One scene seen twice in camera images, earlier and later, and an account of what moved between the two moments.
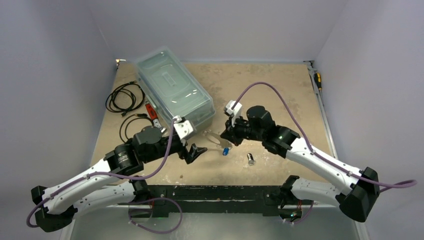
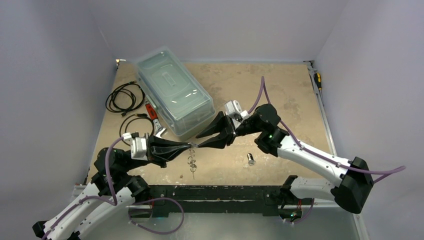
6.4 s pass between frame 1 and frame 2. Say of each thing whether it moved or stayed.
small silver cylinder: stayed
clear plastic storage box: stayed
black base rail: stayed
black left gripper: moved
